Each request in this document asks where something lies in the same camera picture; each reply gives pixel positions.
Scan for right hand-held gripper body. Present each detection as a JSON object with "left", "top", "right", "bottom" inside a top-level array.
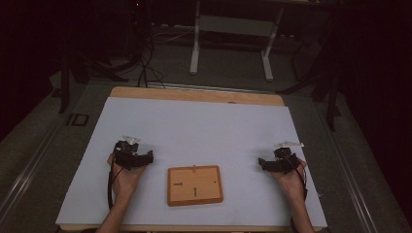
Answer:
[{"left": 269, "top": 140, "right": 305, "bottom": 175}]

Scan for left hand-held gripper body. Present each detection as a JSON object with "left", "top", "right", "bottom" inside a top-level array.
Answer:
[{"left": 113, "top": 134, "right": 148, "bottom": 172}]

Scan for wooden picture frame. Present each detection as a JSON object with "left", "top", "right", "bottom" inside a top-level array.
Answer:
[{"left": 166, "top": 164, "right": 224, "bottom": 208}]

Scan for person's left hand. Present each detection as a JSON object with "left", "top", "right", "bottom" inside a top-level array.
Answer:
[{"left": 107, "top": 152, "right": 149, "bottom": 204}]

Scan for person's right hand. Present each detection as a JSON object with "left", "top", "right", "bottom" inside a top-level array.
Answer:
[{"left": 269, "top": 157, "right": 308, "bottom": 204}]

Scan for white table mat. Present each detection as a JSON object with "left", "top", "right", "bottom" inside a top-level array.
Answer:
[{"left": 54, "top": 96, "right": 328, "bottom": 229}]

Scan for wooden table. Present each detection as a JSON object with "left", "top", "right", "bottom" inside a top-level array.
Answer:
[{"left": 59, "top": 85, "right": 326, "bottom": 233}]

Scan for black metal stand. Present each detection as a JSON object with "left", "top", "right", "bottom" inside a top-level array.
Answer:
[
  {"left": 275, "top": 18, "right": 343, "bottom": 133},
  {"left": 56, "top": 28, "right": 130, "bottom": 115}
]

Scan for white metal stand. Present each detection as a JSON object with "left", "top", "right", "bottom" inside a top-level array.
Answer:
[{"left": 189, "top": 0, "right": 286, "bottom": 83}]

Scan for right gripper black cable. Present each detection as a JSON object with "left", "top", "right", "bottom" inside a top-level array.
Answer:
[{"left": 285, "top": 151, "right": 309, "bottom": 199}]

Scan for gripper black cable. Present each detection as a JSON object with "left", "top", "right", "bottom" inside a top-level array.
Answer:
[
  {"left": 285, "top": 151, "right": 309, "bottom": 199},
  {"left": 107, "top": 154, "right": 125, "bottom": 212}
]

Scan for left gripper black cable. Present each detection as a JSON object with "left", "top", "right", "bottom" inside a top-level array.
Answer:
[{"left": 107, "top": 154, "right": 125, "bottom": 212}]

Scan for black floor bracket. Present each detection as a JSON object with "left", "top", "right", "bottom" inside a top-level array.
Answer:
[{"left": 65, "top": 113, "right": 90, "bottom": 127}]

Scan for metal floor rail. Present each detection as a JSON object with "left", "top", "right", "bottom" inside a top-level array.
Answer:
[
  {"left": 0, "top": 106, "right": 71, "bottom": 224},
  {"left": 315, "top": 100, "right": 381, "bottom": 233}
]

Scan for black floor cables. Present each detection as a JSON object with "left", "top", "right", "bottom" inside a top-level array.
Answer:
[{"left": 129, "top": 0, "right": 167, "bottom": 89}]

